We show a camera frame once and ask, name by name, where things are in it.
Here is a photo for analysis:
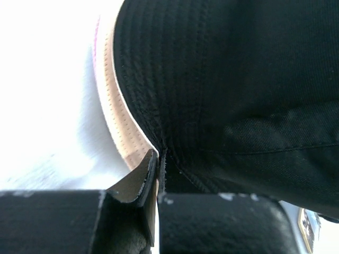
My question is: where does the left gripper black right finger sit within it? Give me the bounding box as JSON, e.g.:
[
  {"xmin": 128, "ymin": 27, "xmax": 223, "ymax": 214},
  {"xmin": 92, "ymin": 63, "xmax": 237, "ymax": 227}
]
[{"xmin": 157, "ymin": 154, "xmax": 301, "ymax": 253}]

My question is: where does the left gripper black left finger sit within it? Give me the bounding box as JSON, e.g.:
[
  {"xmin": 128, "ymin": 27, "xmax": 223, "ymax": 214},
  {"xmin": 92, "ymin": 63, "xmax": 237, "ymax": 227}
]
[{"xmin": 1, "ymin": 150, "xmax": 158, "ymax": 253}]

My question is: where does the beige bucket hat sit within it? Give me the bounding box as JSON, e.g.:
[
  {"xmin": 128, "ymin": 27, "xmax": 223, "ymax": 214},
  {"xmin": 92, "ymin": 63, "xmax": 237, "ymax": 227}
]
[{"xmin": 95, "ymin": 23, "xmax": 157, "ymax": 173}]

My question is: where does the black hat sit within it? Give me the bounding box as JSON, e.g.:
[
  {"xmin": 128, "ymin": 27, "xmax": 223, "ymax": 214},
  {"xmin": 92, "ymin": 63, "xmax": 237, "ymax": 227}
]
[{"xmin": 113, "ymin": 1, "xmax": 338, "ymax": 218}]

